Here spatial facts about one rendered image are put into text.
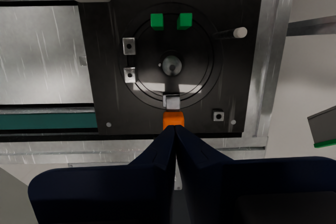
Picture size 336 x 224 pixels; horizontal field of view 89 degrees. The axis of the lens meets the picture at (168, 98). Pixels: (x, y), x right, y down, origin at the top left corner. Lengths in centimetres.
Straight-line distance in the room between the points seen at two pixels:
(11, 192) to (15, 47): 196
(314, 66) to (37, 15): 53
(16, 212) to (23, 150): 203
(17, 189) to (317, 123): 217
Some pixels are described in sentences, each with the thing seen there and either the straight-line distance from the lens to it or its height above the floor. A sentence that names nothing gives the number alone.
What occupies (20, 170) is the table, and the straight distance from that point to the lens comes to 60.
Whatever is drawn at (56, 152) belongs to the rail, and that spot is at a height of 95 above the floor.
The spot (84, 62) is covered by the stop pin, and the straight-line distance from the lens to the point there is 28.
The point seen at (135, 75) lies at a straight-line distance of 22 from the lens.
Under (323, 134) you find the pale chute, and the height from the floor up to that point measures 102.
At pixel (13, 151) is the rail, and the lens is 43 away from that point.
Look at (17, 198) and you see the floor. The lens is 228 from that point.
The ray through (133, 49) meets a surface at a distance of 22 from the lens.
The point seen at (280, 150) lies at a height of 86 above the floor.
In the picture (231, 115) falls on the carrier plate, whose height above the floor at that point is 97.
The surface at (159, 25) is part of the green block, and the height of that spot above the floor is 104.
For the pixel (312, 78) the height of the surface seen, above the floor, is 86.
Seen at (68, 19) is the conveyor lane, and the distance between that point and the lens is 34.
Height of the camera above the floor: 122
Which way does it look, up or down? 72 degrees down
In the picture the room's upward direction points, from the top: 178 degrees clockwise
